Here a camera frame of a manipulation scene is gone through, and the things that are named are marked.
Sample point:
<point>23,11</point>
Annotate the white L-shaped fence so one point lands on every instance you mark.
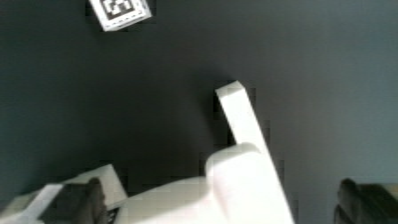
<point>233,196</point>

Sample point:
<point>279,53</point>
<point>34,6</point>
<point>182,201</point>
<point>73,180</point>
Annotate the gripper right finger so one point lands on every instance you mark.
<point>366,203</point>

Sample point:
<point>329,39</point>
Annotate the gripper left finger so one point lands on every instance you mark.
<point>77,207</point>

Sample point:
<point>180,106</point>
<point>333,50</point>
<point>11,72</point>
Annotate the white tagged cube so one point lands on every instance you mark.
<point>119,13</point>

